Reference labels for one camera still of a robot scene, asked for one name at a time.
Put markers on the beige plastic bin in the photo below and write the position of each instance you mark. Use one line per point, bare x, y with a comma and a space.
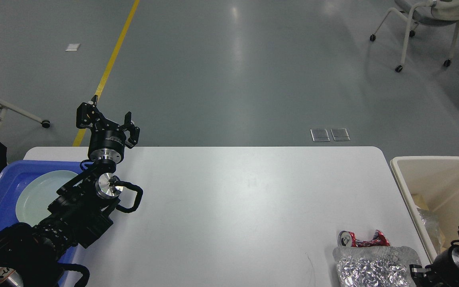
436, 178

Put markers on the clear plastic piece on floor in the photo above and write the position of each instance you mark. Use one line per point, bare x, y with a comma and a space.
340, 134

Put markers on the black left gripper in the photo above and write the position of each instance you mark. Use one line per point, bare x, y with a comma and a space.
105, 144

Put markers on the aluminium foil tray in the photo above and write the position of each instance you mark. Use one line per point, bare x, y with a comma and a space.
431, 223

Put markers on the aluminium foil piece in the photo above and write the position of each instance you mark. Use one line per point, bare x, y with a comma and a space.
377, 266

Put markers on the white chair right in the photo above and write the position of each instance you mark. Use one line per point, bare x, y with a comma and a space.
430, 13

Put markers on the crushed red can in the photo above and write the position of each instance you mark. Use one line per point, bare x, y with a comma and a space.
349, 239

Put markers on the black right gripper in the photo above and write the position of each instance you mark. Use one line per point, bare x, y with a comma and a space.
444, 271

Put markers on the light green plate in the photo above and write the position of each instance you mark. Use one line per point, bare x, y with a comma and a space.
33, 202

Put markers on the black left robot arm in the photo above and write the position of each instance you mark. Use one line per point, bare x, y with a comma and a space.
98, 193

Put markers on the white paper scrap on floor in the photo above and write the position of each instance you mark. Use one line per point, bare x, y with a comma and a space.
73, 47

